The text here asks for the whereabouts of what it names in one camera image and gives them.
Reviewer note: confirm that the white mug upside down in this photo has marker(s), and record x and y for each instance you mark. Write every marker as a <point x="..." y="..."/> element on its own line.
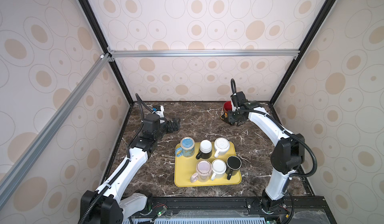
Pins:
<point x="221" y="147"/>

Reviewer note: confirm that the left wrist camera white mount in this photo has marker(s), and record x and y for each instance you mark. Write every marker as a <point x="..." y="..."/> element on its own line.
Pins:
<point x="159" y="110"/>

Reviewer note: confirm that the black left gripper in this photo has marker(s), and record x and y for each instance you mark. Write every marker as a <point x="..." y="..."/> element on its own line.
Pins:
<point x="170" y="128"/>

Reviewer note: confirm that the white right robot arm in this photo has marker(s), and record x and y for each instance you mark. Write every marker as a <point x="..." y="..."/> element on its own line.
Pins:
<point x="289" y="152"/>

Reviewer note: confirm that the blue mug yellow inside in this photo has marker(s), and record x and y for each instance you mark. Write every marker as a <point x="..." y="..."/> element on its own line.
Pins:
<point x="187" y="147"/>

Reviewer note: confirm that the pink iridescent mug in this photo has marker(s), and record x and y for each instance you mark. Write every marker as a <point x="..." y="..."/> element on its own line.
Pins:
<point x="203" y="172"/>

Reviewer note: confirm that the black left corner post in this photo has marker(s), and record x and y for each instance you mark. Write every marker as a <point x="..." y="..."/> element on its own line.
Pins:
<point x="96" y="28"/>

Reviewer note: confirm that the yellow plastic tray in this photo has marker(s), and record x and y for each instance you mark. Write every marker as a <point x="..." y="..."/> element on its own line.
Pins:
<point x="193" y="172"/>

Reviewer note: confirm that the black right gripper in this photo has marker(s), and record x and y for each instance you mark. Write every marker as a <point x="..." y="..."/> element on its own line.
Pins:
<point x="230" y="118"/>

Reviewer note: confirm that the black mug white base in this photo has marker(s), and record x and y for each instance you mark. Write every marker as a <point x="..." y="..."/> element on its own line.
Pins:
<point x="205" y="150"/>

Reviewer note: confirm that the black corner frame post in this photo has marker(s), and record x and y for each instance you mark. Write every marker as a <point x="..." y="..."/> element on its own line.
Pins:
<point x="313" y="30"/>

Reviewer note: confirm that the aluminium rail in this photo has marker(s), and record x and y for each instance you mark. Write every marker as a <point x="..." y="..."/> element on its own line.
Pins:
<point x="20" y="169"/>
<point x="204" y="53"/>

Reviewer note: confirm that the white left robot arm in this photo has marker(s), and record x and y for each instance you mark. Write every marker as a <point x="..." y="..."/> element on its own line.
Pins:
<point x="106" y="204"/>

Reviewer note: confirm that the black mug front row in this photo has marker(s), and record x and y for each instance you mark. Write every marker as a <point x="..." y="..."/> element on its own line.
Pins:
<point x="234" y="164"/>

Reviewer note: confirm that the black base frame rail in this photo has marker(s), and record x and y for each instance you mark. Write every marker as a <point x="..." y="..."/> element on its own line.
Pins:
<point x="235" y="210"/>

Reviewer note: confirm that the aluminium rail left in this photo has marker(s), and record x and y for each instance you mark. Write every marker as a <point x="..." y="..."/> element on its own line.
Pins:
<point x="20" y="169"/>

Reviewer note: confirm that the white mug front row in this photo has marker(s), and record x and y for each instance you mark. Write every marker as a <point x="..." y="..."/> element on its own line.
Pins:
<point x="218" y="169"/>

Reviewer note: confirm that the aluminium rail back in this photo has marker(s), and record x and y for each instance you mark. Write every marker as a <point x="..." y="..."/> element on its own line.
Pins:
<point x="204" y="53"/>

